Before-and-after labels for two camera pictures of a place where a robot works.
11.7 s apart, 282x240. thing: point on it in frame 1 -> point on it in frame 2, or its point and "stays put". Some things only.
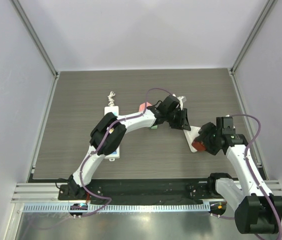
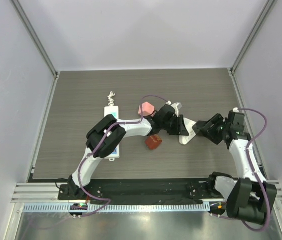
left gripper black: [180, 124] -> [179, 128]
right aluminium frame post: [266, 12] stays put
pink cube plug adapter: [142, 106] stays put
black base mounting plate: [138, 189] stays put
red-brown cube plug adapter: [199, 145] -> [153, 142]
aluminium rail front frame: [48, 192] stays put
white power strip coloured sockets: [116, 154] stays put
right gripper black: [206, 141] -> [206, 129]
